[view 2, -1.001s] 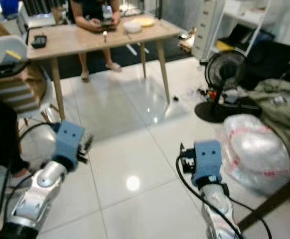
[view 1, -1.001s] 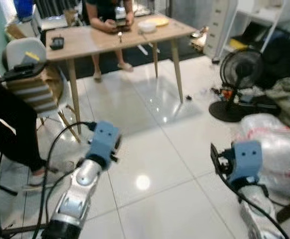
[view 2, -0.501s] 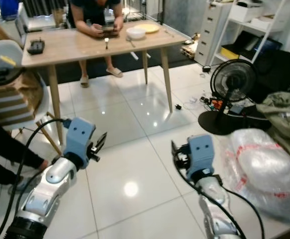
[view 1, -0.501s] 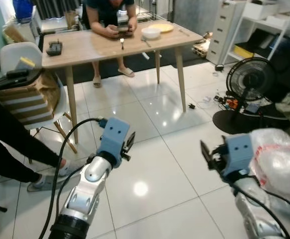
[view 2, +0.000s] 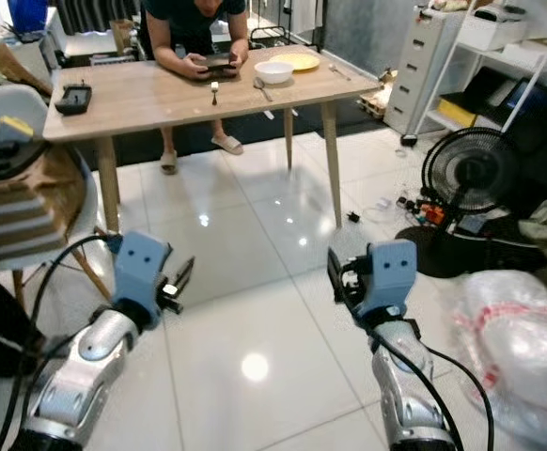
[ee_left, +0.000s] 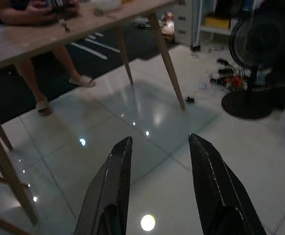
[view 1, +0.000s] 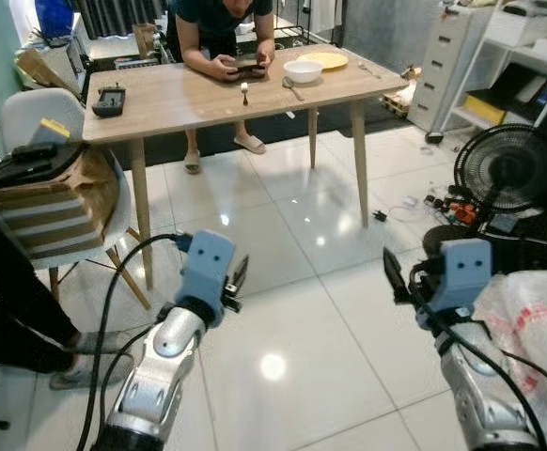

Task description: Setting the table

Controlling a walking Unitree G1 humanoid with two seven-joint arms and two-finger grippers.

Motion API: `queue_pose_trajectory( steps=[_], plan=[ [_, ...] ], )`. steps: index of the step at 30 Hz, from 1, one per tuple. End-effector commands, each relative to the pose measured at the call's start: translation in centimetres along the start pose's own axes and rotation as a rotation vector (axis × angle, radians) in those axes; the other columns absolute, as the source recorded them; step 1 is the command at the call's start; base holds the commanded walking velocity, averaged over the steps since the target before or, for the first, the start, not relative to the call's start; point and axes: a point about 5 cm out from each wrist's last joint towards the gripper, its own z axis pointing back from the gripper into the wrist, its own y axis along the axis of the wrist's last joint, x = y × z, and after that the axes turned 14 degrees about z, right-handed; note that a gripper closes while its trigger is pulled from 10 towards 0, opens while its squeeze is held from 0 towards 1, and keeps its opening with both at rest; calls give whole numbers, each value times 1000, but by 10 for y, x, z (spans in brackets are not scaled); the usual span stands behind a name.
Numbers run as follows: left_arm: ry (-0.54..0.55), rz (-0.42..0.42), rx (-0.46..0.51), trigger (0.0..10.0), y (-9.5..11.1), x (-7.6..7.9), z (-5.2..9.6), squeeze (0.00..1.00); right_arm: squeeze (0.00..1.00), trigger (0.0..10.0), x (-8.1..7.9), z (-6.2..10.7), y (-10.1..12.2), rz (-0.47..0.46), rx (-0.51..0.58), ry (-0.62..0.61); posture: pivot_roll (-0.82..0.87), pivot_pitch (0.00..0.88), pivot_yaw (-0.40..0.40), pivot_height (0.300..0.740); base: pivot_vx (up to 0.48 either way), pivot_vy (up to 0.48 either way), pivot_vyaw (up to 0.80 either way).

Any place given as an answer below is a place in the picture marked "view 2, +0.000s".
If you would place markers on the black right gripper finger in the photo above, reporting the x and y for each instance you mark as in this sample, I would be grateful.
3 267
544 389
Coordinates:
336 274

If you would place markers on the black phone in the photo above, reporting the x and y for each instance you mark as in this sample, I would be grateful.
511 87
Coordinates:
219 64

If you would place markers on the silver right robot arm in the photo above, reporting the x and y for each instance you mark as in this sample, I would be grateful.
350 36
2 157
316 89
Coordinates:
405 404

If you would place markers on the man's right forearm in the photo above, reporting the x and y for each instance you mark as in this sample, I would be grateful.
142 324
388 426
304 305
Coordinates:
168 54

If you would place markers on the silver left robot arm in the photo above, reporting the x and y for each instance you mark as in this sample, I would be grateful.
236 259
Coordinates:
90 376

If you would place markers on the man's left forearm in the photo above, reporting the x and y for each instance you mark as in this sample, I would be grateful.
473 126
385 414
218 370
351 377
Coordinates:
241 45

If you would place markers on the man's right hand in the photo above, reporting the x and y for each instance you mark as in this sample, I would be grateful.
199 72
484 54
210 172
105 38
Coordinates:
195 68

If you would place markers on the man's left hand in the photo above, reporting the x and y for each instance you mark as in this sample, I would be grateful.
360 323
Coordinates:
234 65

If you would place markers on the power strip with plugs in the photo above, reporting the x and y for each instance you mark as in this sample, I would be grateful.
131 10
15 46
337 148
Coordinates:
426 211

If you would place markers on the black floor fan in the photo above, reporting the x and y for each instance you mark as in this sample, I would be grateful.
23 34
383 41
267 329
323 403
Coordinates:
471 169

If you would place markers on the brown striped bag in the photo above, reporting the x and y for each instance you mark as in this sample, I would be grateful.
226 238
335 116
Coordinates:
20 216

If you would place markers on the clear plastic bag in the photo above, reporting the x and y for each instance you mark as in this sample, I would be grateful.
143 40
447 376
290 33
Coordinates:
518 338

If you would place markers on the light wooden dining table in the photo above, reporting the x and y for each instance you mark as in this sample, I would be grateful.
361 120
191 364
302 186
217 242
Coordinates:
151 94

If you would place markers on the silver spoon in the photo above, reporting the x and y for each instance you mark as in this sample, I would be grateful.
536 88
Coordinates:
258 83

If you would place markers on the thin silver utensil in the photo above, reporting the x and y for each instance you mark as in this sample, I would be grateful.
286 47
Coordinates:
340 69

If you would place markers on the black handheld device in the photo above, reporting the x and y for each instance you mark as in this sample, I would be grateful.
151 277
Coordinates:
73 100

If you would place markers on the white bowl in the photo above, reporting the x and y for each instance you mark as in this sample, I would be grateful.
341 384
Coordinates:
273 72

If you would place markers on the flat black bag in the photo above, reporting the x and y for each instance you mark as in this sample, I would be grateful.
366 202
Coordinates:
6 162

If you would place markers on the yellow plate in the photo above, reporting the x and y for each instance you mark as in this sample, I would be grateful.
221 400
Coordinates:
302 61

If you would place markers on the white drawer cabinet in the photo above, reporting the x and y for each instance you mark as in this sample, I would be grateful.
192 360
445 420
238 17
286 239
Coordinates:
419 66

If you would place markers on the grey box with yellow top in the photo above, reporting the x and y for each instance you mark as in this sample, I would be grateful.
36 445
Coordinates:
14 130

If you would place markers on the white shelf rack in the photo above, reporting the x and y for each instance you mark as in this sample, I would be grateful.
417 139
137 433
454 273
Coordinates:
447 66

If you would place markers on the black laptop bag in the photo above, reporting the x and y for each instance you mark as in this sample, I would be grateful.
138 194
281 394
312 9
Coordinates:
508 92

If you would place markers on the man in dark shirt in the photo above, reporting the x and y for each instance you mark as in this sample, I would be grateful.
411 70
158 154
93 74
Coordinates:
194 14

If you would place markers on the flat brown cardboard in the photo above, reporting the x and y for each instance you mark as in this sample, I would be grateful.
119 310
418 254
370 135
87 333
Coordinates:
15 68

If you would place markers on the white printer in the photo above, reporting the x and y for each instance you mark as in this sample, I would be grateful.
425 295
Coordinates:
494 28

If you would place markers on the blue plastic container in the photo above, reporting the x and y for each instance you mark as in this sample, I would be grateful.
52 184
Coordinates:
27 14

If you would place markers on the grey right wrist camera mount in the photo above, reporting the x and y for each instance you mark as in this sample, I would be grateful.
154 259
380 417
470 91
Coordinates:
391 277

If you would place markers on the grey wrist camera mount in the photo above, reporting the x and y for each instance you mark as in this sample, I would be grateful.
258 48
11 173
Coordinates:
142 268
391 277

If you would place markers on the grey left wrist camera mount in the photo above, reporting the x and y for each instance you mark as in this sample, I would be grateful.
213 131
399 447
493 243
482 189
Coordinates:
142 268

